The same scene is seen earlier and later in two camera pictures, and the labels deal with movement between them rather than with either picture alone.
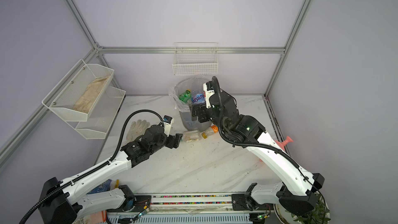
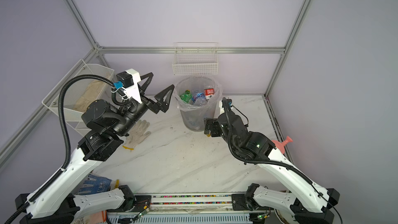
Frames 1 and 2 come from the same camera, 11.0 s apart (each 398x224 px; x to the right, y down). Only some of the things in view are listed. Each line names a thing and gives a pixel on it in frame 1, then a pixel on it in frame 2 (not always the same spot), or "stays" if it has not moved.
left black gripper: [171, 143] to [155, 107]
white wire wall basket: [195, 58] stays
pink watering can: [282, 145] stays
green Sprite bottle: [185, 96] stays
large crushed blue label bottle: [199, 98] stays
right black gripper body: [202, 114] to [214, 129]
